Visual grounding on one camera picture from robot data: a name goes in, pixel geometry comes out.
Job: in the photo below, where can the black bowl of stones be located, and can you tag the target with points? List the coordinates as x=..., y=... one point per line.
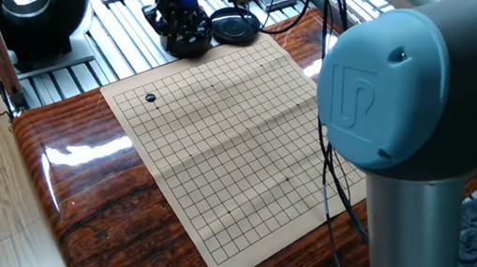
x=185, y=49

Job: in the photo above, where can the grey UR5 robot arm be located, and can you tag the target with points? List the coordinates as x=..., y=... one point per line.
x=416, y=84

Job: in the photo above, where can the black Go stone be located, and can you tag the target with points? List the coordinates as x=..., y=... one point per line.
x=150, y=97

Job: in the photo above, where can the beige Go board mat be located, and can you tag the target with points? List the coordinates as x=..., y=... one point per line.
x=240, y=153

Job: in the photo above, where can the black bowl lid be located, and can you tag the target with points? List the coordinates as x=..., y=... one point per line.
x=235, y=26

